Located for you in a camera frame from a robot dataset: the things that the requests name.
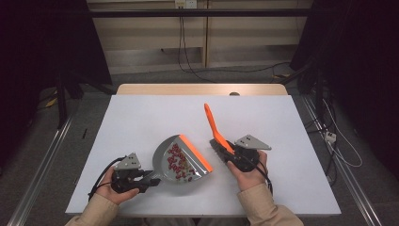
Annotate person's left hand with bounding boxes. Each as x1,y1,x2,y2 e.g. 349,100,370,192
94,166,140,205

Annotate white cable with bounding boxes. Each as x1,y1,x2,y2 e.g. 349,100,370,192
323,100,363,169

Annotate white board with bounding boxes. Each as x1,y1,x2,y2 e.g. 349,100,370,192
65,94,343,218

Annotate black hanging cable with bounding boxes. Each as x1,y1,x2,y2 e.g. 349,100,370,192
182,15,291,75
177,15,217,84

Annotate wooden table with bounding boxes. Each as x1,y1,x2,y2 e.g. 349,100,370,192
116,83,289,96

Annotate black horizontal bar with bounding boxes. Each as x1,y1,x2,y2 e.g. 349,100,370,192
88,8,311,18

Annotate hand-held gripper black cable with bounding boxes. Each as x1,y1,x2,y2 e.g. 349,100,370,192
247,156,274,196
88,156,126,202

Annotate bundle of black cables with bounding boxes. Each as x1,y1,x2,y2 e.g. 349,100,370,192
305,93,341,186

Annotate right hand-held gripper black cable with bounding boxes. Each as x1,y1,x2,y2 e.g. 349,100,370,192
247,156,274,196

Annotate person's right hand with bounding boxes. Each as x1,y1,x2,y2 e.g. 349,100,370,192
226,150,269,192

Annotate black curtain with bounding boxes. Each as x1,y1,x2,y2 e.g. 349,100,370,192
0,0,113,169
290,0,399,181

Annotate wooden post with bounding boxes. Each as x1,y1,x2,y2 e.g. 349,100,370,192
201,0,211,69

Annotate orange brush with grey bristles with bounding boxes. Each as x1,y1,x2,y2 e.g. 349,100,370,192
203,103,236,164

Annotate white wall socket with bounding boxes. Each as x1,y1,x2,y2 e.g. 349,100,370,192
174,0,198,9

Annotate black metal stand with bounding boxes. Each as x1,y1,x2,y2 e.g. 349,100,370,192
280,60,327,124
56,71,117,130

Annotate aluminium floor rail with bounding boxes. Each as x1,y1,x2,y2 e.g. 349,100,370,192
8,112,75,226
302,95,384,226

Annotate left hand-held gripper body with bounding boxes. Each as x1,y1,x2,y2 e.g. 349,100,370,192
111,153,150,194

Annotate grey dustpan with orange edge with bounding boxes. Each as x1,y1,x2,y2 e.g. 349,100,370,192
147,134,215,185

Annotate red beans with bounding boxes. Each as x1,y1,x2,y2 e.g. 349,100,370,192
167,143,197,183

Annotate left hand-held gripper black cable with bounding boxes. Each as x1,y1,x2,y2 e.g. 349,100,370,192
88,156,126,202

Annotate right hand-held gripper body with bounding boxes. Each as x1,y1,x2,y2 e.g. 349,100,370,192
230,135,272,173

